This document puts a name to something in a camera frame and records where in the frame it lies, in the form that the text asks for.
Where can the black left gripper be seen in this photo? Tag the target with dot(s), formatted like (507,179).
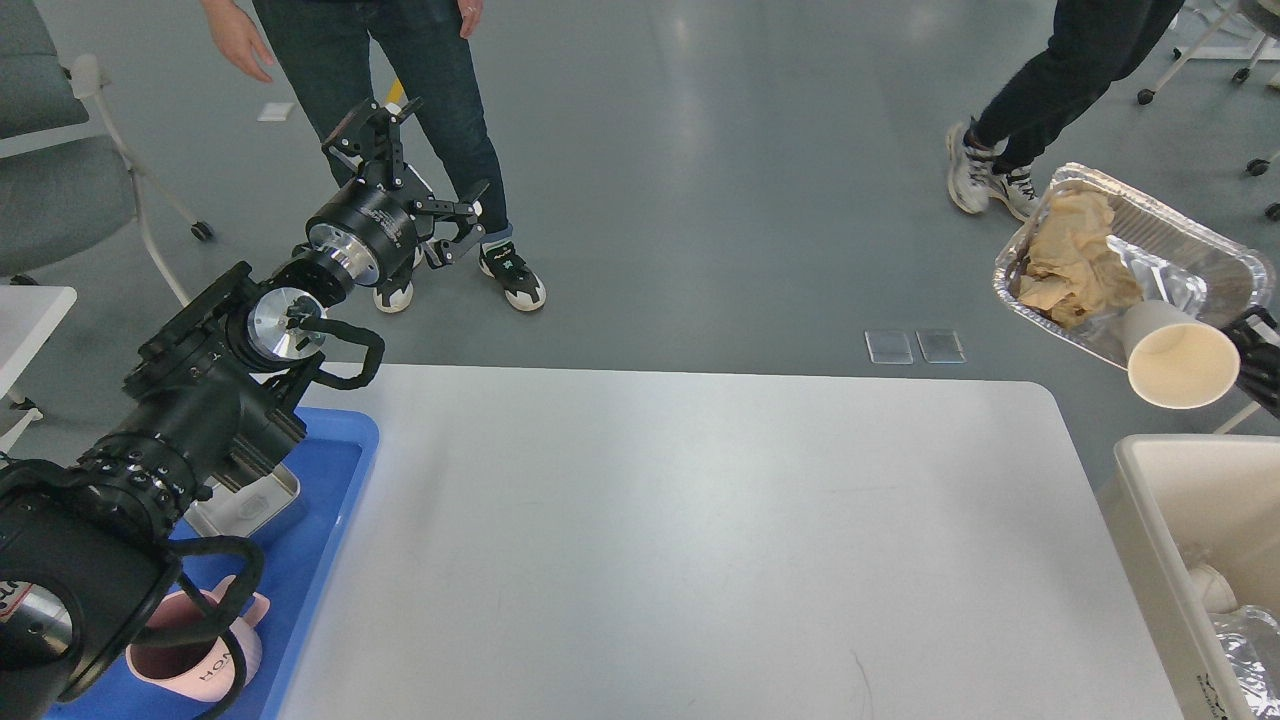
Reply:
(368,233)

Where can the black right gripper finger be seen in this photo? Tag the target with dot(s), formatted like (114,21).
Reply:
(1256,338)

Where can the white paper cup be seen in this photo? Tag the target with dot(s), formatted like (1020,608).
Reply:
(1173,360)

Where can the aluminium foil tray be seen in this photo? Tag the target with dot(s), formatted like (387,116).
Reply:
(1173,258)

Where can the brown paper napkin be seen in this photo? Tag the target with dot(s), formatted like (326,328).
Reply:
(1072,273)

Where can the stainless steel rectangular tin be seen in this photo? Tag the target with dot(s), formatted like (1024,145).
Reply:
(263,511)

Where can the pink ribbed mug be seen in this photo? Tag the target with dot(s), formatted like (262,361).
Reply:
(204,670)

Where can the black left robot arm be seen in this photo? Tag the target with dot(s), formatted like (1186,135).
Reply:
(90,565)

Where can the person's left hand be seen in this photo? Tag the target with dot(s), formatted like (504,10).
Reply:
(471,13)

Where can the person's right hand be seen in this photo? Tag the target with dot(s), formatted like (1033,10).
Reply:
(236,36)

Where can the white bin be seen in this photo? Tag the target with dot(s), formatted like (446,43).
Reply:
(1179,498)

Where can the white cup in bin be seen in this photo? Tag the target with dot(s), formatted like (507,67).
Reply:
(1212,589)

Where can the crumpled foil in bin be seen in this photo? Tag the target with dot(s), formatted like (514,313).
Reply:
(1249,637)

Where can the white chair base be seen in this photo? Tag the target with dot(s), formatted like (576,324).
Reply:
(1260,43)

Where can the grey office chair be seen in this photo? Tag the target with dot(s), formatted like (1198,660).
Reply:
(64,198)

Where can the clear plastic piece on floor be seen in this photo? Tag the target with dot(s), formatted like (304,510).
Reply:
(889,347)

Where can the blue plastic tray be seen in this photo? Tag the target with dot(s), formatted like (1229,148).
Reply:
(332,464)

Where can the white side table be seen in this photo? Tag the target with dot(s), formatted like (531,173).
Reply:
(29,314)

